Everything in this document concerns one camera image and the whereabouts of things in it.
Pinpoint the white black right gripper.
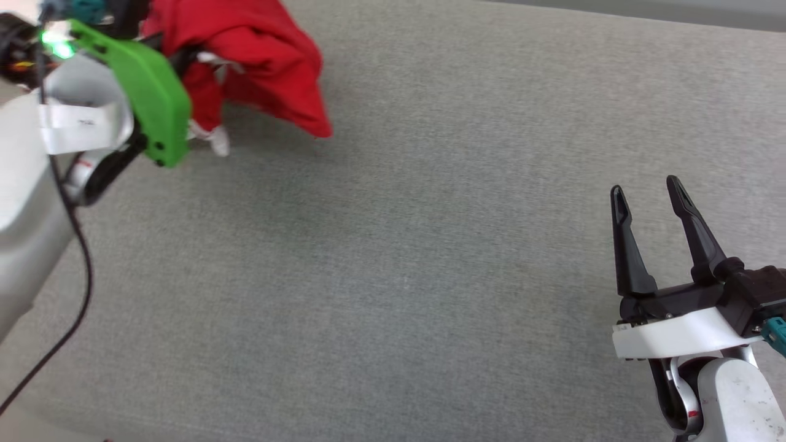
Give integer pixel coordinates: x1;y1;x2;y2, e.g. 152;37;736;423
610;176;765;360

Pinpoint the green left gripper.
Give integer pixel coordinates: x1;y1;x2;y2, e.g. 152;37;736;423
0;15;200;168

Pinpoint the red and white jersey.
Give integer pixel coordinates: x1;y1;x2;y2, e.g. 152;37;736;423
140;0;333;158

